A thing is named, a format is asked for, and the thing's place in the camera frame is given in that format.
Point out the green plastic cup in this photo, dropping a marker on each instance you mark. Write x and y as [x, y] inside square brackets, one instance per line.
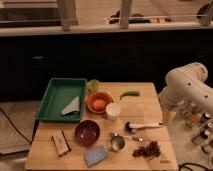
[93, 86]

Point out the spice bottles on floor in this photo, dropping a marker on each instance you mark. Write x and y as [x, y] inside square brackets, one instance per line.
[195, 118]

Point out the white paper cup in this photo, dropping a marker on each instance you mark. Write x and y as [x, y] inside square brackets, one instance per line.
[113, 110]

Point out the dark purple bowl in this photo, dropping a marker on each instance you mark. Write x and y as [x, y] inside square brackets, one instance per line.
[87, 133]

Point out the metal measuring cup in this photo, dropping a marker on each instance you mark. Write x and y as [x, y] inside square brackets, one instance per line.
[118, 141]

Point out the blue sponge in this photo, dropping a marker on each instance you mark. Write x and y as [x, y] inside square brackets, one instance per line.
[95, 156]

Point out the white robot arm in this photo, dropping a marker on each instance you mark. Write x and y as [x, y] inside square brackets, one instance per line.
[186, 83]

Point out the brown dried food pile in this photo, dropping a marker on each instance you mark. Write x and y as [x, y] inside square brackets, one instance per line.
[152, 150]

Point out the grey floor mat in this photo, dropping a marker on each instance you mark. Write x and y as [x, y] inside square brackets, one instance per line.
[12, 140]

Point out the grey folded cloth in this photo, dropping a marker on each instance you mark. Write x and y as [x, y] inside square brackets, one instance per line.
[73, 106]

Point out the orange fruit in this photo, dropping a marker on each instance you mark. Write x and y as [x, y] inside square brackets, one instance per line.
[98, 105]

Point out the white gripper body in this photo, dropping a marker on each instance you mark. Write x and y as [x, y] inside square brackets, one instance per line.
[168, 111]

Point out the green plastic tray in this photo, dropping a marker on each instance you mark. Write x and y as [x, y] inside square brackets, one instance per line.
[59, 93]

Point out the orange bowl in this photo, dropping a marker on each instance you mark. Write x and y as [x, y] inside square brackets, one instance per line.
[98, 96]

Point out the wooden block with black edge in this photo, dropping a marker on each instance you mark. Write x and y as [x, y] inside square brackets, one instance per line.
[60, 142]

